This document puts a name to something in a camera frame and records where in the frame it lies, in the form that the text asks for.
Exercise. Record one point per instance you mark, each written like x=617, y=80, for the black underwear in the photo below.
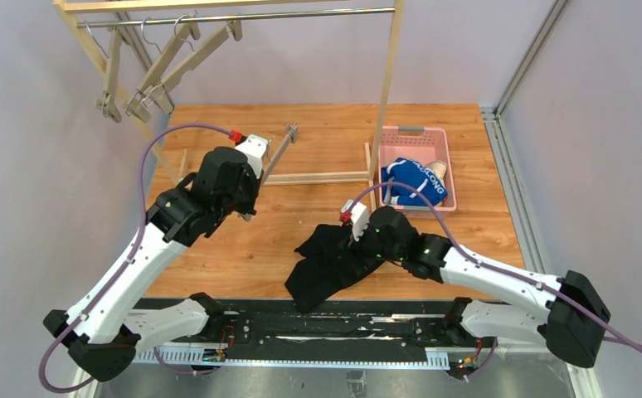
x=330, y=263

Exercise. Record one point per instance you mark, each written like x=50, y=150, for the hanger holding black underwear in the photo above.
x=277, y=154

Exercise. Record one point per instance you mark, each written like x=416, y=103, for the blue underwear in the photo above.
x=413, y=174

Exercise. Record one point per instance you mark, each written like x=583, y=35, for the beige underwear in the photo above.
x=439, y=168

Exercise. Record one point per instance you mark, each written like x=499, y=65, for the beige clip hanger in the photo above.
x=182, y=31

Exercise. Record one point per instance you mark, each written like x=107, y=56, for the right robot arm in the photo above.
x=564, y=314

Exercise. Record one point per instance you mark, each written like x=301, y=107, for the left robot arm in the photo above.
x=100, y=333

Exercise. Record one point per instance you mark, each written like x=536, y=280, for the empty hanger on rack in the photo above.
x=106, y=104

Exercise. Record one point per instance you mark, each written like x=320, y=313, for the wooden clothes rack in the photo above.
x=101, y=42

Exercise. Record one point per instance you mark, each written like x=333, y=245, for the pink plastic basket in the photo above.
x=422, y=144

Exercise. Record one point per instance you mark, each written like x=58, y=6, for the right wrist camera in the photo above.
x=355, y=215

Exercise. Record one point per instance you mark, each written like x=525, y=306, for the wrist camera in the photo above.
x=355, y=215
x=255, y=148

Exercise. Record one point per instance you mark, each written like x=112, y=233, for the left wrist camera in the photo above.
x=255, y=148

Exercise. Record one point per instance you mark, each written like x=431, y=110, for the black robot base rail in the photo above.
x=356, y=335

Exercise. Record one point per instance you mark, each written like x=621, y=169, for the aluminium frame post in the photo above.
x=546, y=28

